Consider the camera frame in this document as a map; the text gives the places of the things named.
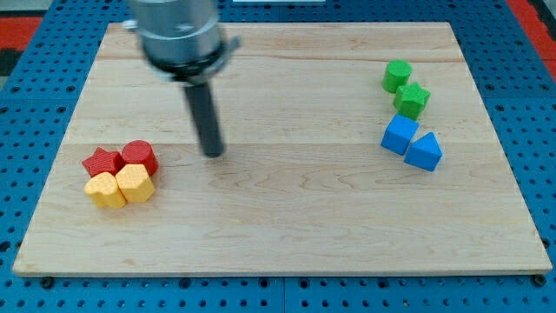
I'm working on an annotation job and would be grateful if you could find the green cylinder block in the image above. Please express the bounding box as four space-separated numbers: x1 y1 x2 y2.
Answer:
381 59 412 93

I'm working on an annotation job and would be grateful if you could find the red cylinder block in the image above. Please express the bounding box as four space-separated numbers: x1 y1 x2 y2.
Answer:
122 140 159 176

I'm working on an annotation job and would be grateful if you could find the blue triangle block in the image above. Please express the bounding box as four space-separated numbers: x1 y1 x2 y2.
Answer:
404 132 443 171

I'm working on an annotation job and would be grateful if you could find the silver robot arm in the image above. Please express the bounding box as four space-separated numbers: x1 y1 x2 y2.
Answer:
128 0 241 158

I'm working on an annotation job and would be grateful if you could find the red star block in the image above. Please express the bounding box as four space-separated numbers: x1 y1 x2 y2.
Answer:
82 147 125 177

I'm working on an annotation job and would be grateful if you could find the green star block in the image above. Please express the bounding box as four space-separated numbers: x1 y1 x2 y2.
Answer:
394 83 431 121

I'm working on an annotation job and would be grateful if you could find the light wooden board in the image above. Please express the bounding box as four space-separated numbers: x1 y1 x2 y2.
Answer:
13 23 552 277

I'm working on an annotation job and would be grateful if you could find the yellow pentagon block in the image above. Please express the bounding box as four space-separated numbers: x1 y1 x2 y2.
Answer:
116 164 156 203

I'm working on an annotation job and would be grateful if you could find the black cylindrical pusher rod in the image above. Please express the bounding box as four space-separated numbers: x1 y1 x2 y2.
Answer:
184 83 224 158

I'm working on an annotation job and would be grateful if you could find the yellow heart block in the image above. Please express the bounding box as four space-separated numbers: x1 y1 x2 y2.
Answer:
83 172 127 209

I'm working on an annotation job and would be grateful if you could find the blue cube block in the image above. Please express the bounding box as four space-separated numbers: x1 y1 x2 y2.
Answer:
381 114 420 155

